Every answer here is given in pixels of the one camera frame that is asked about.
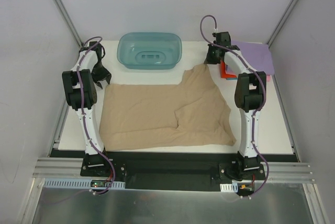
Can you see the teal plastic basin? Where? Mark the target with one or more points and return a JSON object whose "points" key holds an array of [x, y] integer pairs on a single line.
{"points": [[149, 50]]}

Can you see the left aluminium frame post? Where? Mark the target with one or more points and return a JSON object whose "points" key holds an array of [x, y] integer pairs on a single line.
{"points": [[68, 22]]}

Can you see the right aluminium frame post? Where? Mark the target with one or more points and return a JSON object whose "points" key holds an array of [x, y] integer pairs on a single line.
{"points": [[282, 21]]}

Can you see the left white cable duct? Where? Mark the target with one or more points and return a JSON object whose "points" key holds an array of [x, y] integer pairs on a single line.
{"points": [[74, 183]]}

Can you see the folded orange t shirt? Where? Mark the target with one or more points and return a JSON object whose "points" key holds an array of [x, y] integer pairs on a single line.
{"points": [[223, 69]]}

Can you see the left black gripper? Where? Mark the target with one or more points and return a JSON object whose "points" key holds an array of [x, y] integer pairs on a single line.
{"points": [[99, 73]]}

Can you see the folded pink t shirt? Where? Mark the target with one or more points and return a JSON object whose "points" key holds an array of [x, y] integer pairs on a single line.
{"points": [[268, 77]]}

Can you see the right white cable duct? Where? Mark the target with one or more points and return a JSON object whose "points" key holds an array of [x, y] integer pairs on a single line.
{"points": [[229, 188]]}

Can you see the white cable duct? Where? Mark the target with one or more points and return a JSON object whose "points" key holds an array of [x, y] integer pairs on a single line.
{"points": [[229, 188], [74, 183]]}

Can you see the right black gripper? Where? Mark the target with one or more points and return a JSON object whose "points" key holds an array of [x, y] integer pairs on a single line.
{"points": [[212, 57]]}

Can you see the folded purple t shirt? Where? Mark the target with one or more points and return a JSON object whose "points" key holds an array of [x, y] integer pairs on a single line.
{"points": [[257, 55]]}

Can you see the beige t shirt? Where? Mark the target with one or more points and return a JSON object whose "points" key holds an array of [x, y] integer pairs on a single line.
{"points": [[191, 113]]}

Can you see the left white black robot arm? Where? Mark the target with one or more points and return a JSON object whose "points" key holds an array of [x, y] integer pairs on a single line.
{"points": [[80, 84]]}

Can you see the aluminium frame post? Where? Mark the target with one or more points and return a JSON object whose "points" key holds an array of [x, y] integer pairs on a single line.
{"points": [[68, 22], [282, 21]]}

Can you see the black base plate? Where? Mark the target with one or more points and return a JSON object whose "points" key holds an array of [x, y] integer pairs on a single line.
{"points": [[203, 172]]}

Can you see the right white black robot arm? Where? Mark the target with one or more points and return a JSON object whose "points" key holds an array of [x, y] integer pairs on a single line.
{"points": [[249, 96]]}

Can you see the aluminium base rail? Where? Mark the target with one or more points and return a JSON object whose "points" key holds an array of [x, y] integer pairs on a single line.
{"points": [[280, 172]]}

